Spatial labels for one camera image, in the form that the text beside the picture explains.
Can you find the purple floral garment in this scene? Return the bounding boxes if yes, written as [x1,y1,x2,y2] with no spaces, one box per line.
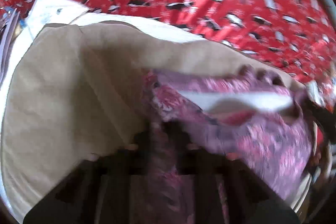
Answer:
[131,67,313,223]

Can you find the beige fleece blanket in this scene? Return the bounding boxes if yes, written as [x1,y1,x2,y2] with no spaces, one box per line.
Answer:
[1,23,302,223]

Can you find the white paper sheets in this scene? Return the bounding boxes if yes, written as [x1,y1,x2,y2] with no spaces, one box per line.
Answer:
[26,0,89,38]

